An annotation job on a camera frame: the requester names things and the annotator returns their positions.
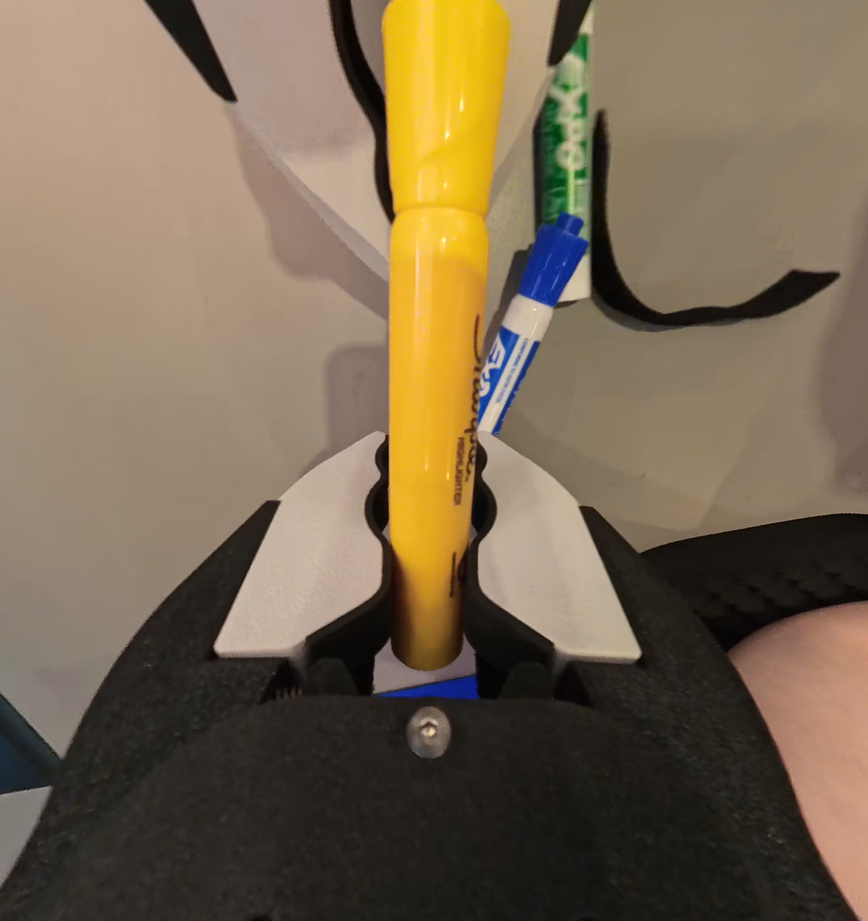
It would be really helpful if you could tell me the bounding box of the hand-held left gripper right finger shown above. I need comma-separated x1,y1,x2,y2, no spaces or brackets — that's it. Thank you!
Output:
469,435,645,697

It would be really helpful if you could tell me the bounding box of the large blue plastic bin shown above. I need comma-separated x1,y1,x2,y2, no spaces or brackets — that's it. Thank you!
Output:
375,675,480,700

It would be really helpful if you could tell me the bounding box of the black elbow rest pad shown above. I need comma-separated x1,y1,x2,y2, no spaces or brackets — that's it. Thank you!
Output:
637,512,868,652

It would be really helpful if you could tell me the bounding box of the person's left forearm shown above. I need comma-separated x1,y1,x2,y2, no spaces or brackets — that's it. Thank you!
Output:
724,601,868,921

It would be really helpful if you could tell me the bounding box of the black hook-and-loop strap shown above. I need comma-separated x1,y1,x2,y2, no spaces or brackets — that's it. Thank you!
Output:
591,108,843,333

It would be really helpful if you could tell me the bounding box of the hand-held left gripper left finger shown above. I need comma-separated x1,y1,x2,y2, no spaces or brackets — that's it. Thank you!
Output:
211,432,393,697

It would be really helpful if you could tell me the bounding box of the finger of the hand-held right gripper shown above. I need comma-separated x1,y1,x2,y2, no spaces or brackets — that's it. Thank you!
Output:
188,2,398,303
486,2,563,213

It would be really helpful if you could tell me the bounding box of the yellow highlighter marker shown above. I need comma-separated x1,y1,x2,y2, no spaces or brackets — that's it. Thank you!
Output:
381,0,513,673

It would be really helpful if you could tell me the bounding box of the green dry erase marker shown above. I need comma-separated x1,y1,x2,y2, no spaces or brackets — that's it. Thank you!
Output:
533,0,596,308

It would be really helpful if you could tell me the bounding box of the blue dry erase marker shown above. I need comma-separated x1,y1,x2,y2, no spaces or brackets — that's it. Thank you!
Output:
476,212,592,438

